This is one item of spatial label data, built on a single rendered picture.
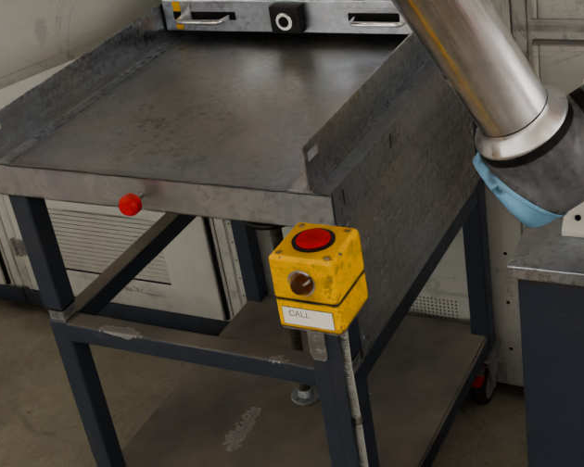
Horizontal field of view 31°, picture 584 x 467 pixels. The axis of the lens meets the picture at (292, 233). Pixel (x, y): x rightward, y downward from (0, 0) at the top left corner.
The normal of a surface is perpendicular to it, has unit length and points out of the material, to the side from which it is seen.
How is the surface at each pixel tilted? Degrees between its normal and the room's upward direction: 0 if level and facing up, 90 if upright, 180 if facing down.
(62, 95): 90
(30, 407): 0
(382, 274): 90
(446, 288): 90
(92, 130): 0
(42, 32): 90
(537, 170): 102
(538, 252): 0
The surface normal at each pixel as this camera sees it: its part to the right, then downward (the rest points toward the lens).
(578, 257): -0.15, -0.86
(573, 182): 0.14, 0.50
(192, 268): -0.44, 0.51
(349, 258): 0.89, 0.11
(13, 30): 0.65, 0.29
